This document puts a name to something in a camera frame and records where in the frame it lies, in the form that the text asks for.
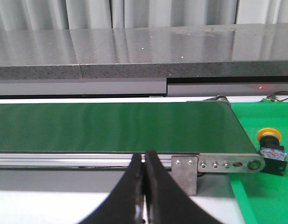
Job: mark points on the green conveyor belt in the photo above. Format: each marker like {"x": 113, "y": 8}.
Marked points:
{"x": 166, "y": 127}

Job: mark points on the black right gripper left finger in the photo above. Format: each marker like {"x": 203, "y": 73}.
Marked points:
{"x": 124, "y": 205}

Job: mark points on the aluminium conveyor side rail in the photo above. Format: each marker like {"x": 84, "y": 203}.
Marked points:
{"x": 65, "y": 161}

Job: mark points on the steel conveyor end bracket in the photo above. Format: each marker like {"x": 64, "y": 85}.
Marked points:
{"x": 230, "y": 163}

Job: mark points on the steel angle mounting bracket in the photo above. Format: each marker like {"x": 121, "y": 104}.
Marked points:
{"x": 184, "y": 172}

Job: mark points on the white pleated curtain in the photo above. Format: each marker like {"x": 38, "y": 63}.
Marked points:
{"x": 90, "y": 14}

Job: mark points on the yellow push button switch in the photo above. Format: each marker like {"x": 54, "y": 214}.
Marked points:
{"x": 272, "y": 151}

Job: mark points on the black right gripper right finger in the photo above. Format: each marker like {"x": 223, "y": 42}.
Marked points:
{"x": 166, "y": 202}

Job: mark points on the grey stone counter slab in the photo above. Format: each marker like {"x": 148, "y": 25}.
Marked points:
{"x": 244, "y": 50}

